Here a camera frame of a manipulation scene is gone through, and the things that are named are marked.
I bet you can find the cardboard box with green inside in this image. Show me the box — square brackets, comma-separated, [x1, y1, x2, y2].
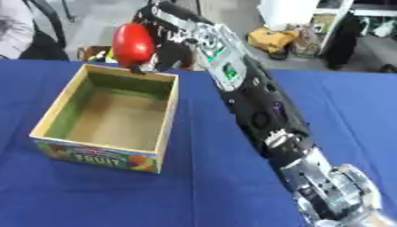
[27, 63, 182, 175]

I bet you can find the white cabinet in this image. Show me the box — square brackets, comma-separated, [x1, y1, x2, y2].
[255, 0, 357, 58]

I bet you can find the brown box with items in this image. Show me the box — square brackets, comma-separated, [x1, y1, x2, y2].
[75, 45, 118, 63]

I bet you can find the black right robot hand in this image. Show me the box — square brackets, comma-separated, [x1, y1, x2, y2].
[128, 0, 210, 74]

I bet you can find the person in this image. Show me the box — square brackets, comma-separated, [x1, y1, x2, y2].
[0, 0, 37, 60]

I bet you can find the black hanging bag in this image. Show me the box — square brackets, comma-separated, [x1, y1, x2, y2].
[323, 12, 365, 71]

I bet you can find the red toy fruit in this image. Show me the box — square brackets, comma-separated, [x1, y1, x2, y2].
[110, 22, 157, 69]

